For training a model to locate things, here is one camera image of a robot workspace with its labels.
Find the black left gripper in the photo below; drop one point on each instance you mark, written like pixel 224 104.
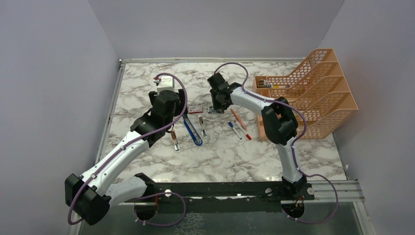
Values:
pixel 180 106

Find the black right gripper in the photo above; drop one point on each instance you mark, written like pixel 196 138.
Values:
pixel 217 106

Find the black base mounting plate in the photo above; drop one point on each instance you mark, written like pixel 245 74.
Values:
pixel 220 197

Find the red white staple box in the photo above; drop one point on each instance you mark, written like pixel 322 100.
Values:
pixel 196 109

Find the peach plastic file organizer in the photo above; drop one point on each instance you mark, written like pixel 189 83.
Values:
pixel 319 89

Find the salmon pink pen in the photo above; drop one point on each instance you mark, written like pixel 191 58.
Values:
pixel 238 119

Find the blue stapler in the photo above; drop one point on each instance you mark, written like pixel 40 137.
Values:
pixel 192 131

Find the red capped white marker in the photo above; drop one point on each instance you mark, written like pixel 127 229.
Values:
pixel 242 130

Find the black binder clips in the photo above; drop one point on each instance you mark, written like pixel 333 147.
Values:
pixel 263 83

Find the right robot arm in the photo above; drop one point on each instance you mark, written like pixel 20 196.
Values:
pixel 279 122

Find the blue capped white marker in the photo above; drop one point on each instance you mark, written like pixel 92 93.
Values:
pixel 234 130

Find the small pink stapler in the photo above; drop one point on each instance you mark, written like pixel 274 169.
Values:
pixel 176 145

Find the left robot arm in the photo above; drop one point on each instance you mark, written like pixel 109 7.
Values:
pixel 92 194

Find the grey staple strips tray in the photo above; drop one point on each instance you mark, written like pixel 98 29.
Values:
pixel 211 110

